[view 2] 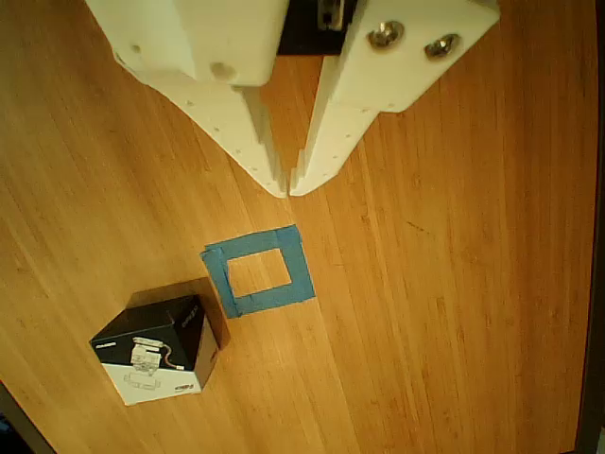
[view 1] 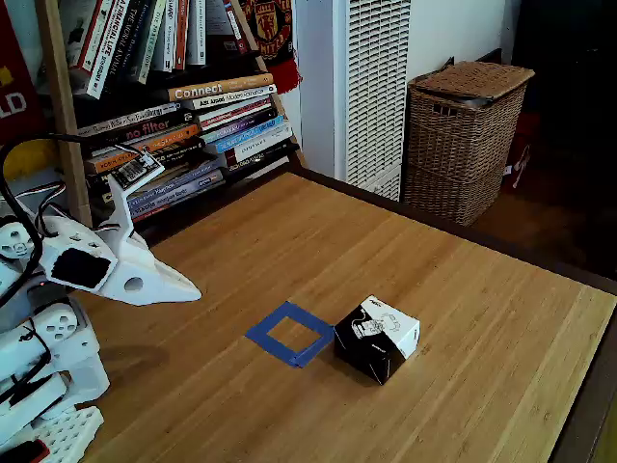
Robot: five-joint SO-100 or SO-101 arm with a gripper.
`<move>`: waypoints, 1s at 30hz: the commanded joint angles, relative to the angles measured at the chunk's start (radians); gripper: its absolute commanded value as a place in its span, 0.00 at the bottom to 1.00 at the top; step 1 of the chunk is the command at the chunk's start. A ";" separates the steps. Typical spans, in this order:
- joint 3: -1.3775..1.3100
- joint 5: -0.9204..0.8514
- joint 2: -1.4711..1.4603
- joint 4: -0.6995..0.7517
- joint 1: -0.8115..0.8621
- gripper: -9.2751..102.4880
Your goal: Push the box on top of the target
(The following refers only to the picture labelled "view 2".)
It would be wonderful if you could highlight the blue tape square target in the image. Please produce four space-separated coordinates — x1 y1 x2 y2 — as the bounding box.
199 223 317 320

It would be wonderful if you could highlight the black and white cardboard box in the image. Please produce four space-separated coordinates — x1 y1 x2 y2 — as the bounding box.
89 277 232 407

